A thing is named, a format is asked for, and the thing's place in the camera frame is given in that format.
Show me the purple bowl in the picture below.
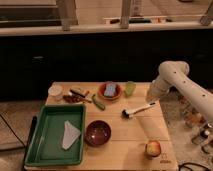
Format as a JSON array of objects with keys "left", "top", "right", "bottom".
[{"left": 85, "top": 120, "right": 111, "bottom": 147}]

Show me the black handled utensil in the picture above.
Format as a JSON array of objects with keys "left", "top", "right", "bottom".
[{"left": 69, "top": 89, "right": 92, "bottom": 103}]

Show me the white folded cloth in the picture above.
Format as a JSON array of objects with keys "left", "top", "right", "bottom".
[{"left": 62, "top": 121, "right": 81, "bottom": 150}]

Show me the orange bowl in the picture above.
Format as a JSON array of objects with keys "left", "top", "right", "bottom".
[{"left": 98, "top": 82, "right": 121, "bottom": 101}]

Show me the green cucumber toy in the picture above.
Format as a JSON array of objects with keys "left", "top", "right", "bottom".
[{"left": 92, "top": 94, "right": 105, "bottom": 111}]

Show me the green plastic tray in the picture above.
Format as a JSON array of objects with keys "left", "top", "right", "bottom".
[{"left": 25, "top": 104, "right": 86, "bottom": 167}]

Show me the yellow red apple cup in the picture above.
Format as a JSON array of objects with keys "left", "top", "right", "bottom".
[{"left": 145, "top": 140, "right": 161, "bottom": 157}]

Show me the spice bottle dark cap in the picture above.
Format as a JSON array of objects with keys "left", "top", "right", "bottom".
[{"left": 192, "top": 130, "right": 210, "bottom": 145}]

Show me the green plastic cup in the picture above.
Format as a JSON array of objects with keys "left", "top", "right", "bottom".
[{"left": 124, "top": 81, "right": 136, "bottom": 97}]

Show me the blue sponge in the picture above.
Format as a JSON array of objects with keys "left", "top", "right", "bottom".
[{"left": 104, "top": 83, "right": 116, "bottom": 97}]

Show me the black cable on floor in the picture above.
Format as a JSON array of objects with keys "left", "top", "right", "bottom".
[{"left": 178, "top": 161, "right": 212, "bottom": 171}]

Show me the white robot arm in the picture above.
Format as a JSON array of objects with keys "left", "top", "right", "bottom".
[{"left": 146, "top": 61, "right": 213, "bottom": 126}]

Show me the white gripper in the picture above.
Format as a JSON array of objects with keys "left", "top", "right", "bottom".
[{"left": 146, "top": 78, "right": 170, "bottom": 103}]

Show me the white small cup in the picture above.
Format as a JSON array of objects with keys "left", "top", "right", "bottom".
[{"left": 48, "top": 85, "right": 63, "bottom": 100}]

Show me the brown toy food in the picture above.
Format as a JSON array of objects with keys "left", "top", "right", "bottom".
[{"left": 63, "top": 95, "right": 81, "bottom": 103}]

